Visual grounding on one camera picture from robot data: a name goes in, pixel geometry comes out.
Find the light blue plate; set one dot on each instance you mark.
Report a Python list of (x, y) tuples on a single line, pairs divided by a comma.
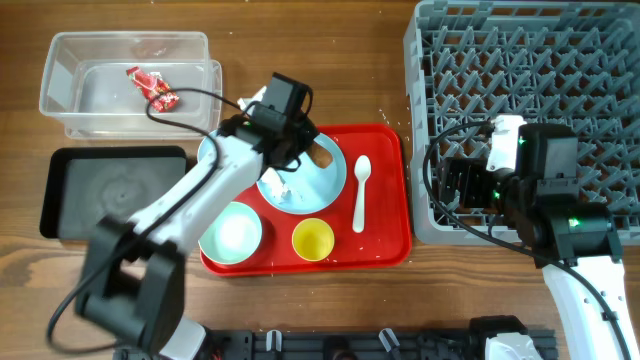
[(319, 187)]

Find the clear plastic bin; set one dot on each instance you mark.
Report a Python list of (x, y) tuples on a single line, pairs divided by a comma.
[(85, 86)]

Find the black tray bin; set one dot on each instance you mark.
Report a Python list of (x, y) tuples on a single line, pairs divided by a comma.
[(84, 184)]

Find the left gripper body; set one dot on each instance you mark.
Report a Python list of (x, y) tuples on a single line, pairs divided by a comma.
[(303, 134)]

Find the mint green empty bowl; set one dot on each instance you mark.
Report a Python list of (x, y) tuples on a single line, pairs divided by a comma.
[(234, 236)]

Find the white plastic spoon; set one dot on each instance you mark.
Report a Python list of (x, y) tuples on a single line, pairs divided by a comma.
[(362, 171)]

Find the red snack wrapper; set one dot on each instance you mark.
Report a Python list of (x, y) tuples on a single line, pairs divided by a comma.
[(154, 89)]

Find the yellow plastic cup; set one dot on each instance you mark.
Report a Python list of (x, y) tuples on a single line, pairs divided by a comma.
[(313, 239)]

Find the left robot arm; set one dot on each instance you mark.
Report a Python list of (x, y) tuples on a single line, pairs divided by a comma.
[(133, 278)]

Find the orange carrot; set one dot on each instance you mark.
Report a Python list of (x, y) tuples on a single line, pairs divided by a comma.
[(320, 156)]

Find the light blue rice bowl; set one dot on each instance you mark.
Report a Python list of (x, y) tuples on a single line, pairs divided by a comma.
[(207, 153)]

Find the red serving tray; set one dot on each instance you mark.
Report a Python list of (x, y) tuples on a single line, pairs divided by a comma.
[(386, 239)]

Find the grey dishwasher rack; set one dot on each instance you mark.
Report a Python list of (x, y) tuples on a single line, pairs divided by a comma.
[(571, 63)]

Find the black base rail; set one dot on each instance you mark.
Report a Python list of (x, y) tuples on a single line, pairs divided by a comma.
[(426, 345)]

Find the white tissue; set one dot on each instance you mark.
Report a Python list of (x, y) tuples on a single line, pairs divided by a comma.
[(277, 187)]

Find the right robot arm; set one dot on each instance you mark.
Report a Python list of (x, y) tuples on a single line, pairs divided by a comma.
[(535, 189)]

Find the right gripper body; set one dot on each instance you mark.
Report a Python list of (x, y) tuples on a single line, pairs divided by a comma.
[(479, 188)]

